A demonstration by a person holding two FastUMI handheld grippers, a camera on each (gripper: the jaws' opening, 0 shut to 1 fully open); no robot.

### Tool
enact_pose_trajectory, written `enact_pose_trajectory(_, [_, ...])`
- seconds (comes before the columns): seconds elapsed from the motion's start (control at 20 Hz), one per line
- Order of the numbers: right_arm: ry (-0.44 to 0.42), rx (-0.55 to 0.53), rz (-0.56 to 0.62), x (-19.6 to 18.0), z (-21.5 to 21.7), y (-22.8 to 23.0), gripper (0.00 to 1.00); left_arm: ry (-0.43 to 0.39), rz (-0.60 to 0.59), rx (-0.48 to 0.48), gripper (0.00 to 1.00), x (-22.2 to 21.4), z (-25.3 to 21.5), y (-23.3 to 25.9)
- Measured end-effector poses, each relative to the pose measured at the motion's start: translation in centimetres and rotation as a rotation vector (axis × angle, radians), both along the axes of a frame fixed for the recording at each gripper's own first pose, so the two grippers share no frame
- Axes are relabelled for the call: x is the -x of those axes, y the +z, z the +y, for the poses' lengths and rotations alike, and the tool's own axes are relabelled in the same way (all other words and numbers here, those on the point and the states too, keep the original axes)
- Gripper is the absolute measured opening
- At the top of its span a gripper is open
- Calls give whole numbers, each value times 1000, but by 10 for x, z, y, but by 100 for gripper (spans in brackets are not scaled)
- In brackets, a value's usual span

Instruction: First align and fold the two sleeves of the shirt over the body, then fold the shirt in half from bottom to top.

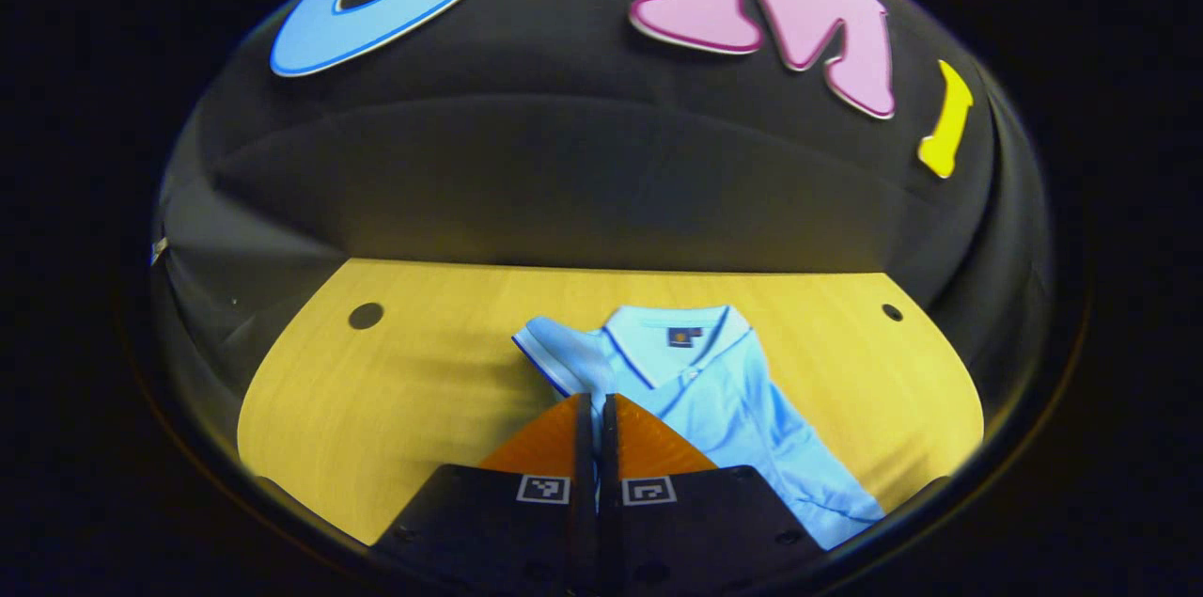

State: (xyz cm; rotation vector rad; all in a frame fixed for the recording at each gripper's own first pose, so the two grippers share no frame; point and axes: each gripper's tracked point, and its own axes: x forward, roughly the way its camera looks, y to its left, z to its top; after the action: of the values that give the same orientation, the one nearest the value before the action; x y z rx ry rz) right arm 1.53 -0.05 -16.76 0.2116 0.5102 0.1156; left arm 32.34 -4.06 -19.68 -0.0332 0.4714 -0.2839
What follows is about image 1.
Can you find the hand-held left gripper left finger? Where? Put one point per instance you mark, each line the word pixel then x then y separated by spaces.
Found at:
pixel 584 503

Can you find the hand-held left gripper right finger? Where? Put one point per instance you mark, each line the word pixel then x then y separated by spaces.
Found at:
pixel 608 503

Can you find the light blue T-shirt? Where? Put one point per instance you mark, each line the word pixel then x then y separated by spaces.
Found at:
pixel 742 409

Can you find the black backdrop cloth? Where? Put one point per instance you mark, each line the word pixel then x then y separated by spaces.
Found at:
pixel 564 174

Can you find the silver metal clip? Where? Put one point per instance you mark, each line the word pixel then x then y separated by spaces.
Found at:
pixel 159 250

